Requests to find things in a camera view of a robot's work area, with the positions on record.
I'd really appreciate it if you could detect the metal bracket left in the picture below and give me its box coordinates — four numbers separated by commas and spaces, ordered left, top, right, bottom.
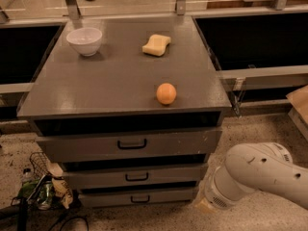
65, 0, 80, 20

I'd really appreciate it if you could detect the orange fruit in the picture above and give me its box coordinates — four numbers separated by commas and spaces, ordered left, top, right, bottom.
156, 83, 177, 105

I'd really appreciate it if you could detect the grey bottom drawer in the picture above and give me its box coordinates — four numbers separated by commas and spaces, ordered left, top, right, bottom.
79, 187, 198, 208

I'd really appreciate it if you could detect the white ceramic bowl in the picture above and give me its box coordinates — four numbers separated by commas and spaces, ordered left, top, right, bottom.
66, 27, 102, 56

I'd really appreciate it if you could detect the clear plastic bottle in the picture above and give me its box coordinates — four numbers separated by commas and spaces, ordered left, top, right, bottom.
21, 167, 33, 185

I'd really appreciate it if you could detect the black cable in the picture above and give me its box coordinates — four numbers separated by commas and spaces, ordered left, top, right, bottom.
47, 209, 90, 231

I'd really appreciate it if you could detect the brown cardboard box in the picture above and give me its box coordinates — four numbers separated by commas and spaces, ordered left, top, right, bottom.
287, 86, 308, 141

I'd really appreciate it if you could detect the grey drawer cabinet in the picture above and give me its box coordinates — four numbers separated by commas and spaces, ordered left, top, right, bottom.
18, 16, 230, 195

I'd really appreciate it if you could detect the green snack bag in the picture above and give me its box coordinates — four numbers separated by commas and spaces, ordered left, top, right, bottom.
17, 180, 54, 211

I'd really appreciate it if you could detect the yellow sponge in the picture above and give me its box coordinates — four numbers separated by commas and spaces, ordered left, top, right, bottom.
141, 35, 171, 57

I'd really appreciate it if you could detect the grey top drawer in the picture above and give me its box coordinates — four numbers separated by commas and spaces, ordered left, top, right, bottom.
37, 129, 222, 163

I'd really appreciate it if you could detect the black wire basket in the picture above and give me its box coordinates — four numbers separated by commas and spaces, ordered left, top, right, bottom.
29, 152, 52, 179

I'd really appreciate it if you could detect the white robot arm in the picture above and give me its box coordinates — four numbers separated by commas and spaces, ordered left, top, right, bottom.
195, 142, 308, 214

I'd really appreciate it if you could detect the grey drawer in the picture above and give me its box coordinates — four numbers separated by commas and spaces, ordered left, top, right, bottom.
64, 164, 208, 190
79, 187, 198, 208
37, 129, 222, 163

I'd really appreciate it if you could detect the grey middle drawer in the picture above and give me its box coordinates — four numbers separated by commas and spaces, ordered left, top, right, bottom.
64, 164, 208, 190

